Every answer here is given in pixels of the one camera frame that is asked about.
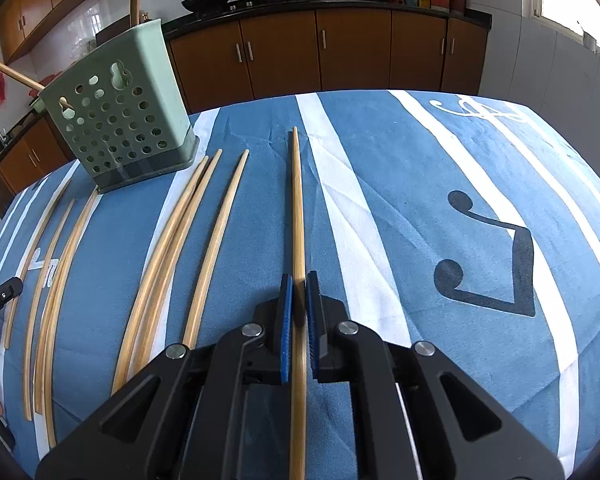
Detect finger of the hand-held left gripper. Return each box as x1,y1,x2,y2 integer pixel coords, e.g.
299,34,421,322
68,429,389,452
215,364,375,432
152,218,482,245
0,277,24,322

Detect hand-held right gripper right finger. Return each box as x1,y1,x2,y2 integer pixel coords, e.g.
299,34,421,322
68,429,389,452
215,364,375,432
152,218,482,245
305,270,566,480

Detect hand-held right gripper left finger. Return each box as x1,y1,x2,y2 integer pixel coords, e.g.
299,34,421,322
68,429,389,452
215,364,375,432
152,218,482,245
35,272,295,480

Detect row of wooden chopsticks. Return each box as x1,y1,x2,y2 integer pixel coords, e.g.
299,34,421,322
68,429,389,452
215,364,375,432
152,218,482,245
2,149,251,450

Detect green perforated utensil holder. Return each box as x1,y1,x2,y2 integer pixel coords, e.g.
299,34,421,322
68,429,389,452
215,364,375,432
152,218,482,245
39,18,201,195

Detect blue white striped tablecloth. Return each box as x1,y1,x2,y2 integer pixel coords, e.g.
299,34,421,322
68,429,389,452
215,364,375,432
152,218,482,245
0,89,600,480

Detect clear plastic bag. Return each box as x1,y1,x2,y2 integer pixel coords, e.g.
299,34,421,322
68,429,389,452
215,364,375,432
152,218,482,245
70,35,98,61

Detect brown wooden base cabinets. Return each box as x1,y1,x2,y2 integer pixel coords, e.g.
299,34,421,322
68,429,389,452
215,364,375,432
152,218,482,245
0,2,493,218

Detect black gas stove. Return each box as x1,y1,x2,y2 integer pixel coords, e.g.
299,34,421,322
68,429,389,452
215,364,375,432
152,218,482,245
220,0,311,11

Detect black stone countertop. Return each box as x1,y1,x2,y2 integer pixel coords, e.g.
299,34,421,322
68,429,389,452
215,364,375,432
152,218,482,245
0,0,493,181

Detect brown wooden wall cabinets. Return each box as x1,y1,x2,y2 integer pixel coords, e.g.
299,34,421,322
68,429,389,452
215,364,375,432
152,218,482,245
0,0,156,63

